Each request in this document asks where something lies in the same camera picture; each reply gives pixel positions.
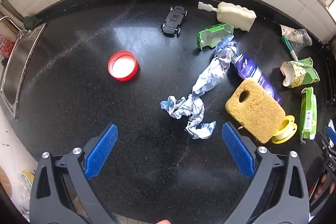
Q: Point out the red printed package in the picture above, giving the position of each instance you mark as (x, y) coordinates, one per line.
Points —
(5, 46)

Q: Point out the purple refill pouch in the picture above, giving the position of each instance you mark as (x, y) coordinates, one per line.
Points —
(249, 69)

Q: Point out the stainless steel sink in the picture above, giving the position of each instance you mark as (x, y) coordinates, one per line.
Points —
(23, 61)

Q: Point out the red jar lid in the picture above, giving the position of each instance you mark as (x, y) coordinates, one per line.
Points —
(123, 66)

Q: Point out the clear plastic bag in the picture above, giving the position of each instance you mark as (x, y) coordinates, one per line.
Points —
(302, 39)

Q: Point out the person's right hand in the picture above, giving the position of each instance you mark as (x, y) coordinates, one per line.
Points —
(319, 191)

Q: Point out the yellow tape spool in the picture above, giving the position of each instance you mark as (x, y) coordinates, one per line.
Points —
(286, 130)

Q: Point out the blue white paper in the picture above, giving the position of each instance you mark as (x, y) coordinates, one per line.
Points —
(210, 77)

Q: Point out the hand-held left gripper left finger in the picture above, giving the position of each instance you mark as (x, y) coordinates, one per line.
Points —
(103, 150)

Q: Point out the dark green scrubber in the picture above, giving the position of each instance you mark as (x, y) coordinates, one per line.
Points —
(31, 22)

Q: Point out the green and white pen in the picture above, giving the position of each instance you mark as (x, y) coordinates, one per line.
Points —
(290, 48)

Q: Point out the yellow sponge with hole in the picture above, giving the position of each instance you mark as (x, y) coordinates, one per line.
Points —
(258, 113)

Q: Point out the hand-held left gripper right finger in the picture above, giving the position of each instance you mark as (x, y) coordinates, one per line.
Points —
(237, 150)

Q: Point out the white sponge brush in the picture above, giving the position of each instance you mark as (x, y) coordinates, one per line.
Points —
(236, 16)

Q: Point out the black toy car chassis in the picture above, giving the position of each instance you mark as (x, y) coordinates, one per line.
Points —
(174, 20)

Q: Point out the crushed green paper cup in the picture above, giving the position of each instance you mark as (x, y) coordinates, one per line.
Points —
(300, 71)

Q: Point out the green flat packet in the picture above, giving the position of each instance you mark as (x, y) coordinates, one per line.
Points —
(308, 113)

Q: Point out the metal faucet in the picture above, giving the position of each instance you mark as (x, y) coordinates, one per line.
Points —
(10, 22)

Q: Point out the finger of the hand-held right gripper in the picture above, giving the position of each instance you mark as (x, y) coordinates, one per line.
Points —
(331, 133)

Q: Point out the green toy truck shell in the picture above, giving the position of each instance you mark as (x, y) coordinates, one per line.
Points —
(210, 36)

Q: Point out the person's left hand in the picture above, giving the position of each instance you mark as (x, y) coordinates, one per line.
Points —
(161, 222)

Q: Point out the crinkled plastic wrap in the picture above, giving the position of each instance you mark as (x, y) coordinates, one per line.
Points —
(23, 192)

